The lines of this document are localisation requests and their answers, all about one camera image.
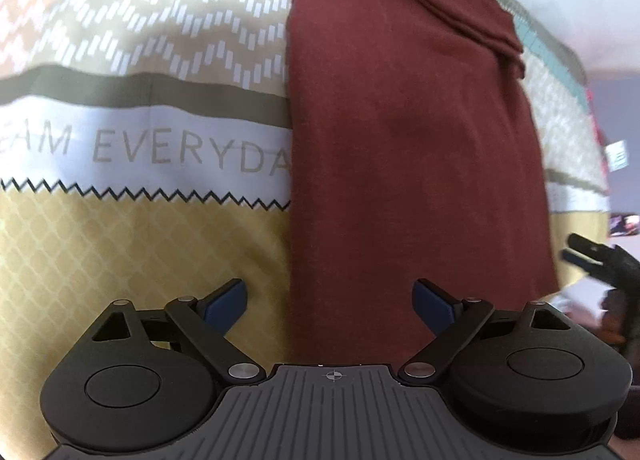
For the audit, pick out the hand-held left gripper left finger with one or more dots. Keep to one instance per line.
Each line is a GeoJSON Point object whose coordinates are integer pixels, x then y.
{"type": "Point", "coordinates": [227, 306]}

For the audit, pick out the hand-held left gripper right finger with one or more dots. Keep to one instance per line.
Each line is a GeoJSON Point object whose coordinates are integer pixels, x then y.
{"type": "Point", "coordinates": [432, 306]}

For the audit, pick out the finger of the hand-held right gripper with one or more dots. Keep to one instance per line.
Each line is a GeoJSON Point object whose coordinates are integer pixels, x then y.
{"type": "Point", "coordinates": [587, 246]}
{"type": "Point", "coordinates": [580, 262]}

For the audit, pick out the dark red sweater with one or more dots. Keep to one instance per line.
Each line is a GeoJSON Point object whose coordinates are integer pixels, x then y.
{"type": "Point", "coordinates": [415, 164]}

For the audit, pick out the white paper sheet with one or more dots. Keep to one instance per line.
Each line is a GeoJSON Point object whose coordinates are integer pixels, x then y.
{"type": "Point", "coordinates": [617, 155]}

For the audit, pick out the patterned bed blanket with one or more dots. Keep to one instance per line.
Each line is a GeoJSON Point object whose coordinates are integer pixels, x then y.
{"type": "Point", "coordinates": [150, 89]}

